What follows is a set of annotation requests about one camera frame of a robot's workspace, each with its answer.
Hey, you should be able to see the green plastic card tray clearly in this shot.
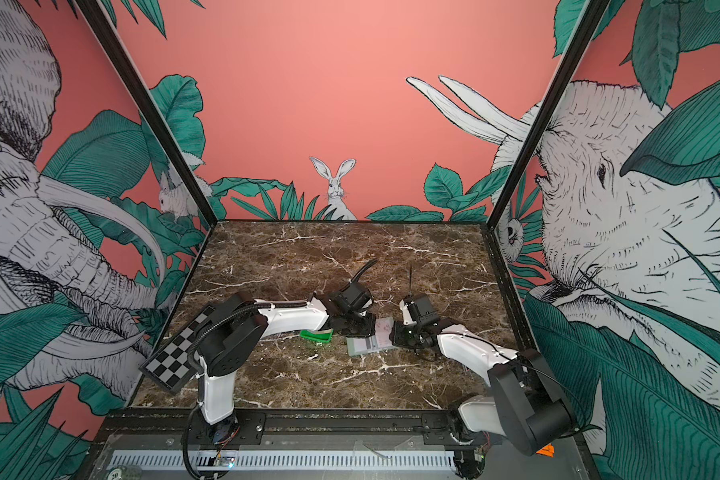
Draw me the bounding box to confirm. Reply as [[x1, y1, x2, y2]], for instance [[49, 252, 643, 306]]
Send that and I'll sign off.
[[299, 329, 333, 344]]

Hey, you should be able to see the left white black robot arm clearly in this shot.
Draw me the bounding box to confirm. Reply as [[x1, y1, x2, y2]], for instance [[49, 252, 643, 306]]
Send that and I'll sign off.
[[187, 282, 376, 425]]

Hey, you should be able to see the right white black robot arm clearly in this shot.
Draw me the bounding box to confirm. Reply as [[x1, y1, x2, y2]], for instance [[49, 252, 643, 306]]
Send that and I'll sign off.
[[390, 294, 578, 455]]

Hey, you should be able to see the orange plastic clip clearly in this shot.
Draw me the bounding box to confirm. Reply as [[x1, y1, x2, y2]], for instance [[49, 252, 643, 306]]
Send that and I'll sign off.
[[536, 444, 555, 458]]

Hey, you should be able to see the black white checkerboard plate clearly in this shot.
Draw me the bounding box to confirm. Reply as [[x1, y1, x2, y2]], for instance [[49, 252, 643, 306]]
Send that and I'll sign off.
[[139, 304, 216, 395]]

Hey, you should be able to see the black front mounting rail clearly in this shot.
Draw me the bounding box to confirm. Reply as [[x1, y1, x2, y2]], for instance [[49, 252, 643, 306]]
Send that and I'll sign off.
[[93, 409, 577, 448]]

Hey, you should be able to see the white perforated cable duct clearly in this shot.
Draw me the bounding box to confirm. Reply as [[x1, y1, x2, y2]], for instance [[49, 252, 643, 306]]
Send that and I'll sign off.
[[107, 450, 455, 472]]

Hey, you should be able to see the right black frame post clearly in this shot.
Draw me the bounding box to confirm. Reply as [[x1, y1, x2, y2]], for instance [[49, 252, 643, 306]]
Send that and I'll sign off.
[[487, 0, 609, 230]]

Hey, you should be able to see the black frame post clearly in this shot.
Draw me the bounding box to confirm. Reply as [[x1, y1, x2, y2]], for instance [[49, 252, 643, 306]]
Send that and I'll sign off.
[[75, 0, 218, 228], [487, 0, 609, 230]]

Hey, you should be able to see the left black frame post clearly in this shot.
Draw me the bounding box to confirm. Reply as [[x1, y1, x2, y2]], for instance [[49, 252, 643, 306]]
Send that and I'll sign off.
[[75, 0, 218, 228]]

